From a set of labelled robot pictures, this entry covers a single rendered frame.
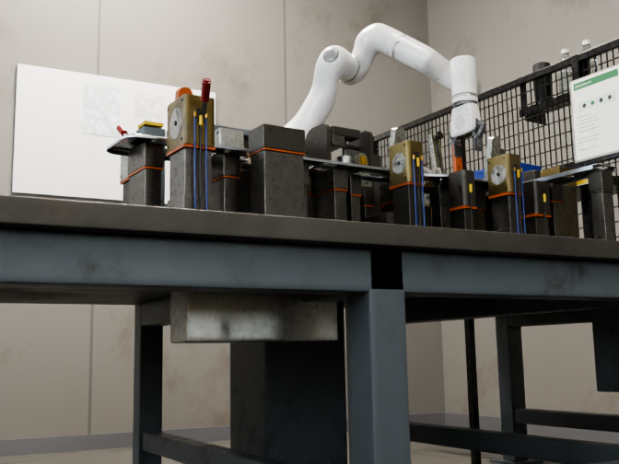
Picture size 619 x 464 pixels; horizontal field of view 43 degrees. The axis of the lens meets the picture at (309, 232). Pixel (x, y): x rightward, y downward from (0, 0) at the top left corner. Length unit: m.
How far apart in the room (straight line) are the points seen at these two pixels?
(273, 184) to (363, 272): 0.56
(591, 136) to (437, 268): 1.58
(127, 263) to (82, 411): 3.26
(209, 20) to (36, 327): 2.13
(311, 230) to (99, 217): 0.36
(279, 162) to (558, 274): 0.71
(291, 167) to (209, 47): 3.15
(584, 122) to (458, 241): 1.60
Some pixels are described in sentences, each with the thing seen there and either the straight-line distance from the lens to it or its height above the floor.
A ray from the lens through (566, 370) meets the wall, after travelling 4.68.
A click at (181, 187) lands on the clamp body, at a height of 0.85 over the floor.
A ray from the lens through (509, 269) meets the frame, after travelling 1.63.
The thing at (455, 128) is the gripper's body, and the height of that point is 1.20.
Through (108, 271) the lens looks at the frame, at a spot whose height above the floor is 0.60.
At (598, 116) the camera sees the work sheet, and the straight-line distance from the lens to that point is 3.01.
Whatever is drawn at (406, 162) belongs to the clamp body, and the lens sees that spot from 2.16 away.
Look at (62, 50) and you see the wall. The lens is 4.77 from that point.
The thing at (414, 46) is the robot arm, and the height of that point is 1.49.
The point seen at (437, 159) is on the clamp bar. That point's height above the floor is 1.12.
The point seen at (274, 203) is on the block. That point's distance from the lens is 1.91.
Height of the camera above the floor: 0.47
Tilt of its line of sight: 9 degrees up
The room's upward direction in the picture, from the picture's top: 1 degrees counter-clockwise
